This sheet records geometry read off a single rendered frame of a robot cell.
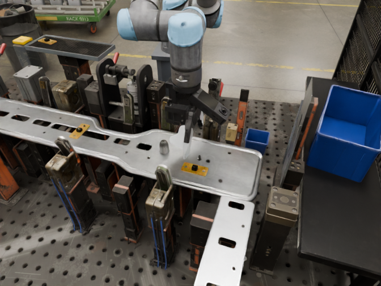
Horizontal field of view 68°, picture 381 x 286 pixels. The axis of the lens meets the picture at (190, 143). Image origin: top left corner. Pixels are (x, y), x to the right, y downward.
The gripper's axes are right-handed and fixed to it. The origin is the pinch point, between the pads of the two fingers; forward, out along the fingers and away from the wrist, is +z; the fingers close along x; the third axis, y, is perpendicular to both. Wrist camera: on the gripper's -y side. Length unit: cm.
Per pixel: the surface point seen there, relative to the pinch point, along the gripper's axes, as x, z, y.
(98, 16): -313, 81, 249
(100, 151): 2.3, 10.9, 33.6
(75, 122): -9, 11, 51
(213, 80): -21.1, -9.1, 0.3
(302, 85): -252, 113, -49
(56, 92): -17, 4, 63
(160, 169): 13.1, -0.2, 5.7
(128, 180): 9.9, 12.2, 18.8
